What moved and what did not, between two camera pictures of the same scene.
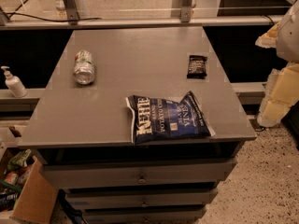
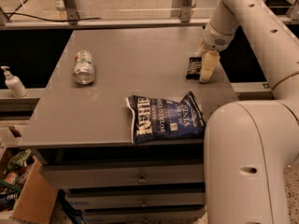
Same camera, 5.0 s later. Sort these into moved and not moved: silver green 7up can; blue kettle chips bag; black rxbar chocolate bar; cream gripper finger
Moved: cream gripper finger
Not moved: blue kettle chips bag; black rxbar chocolate bar; silver green 7up can
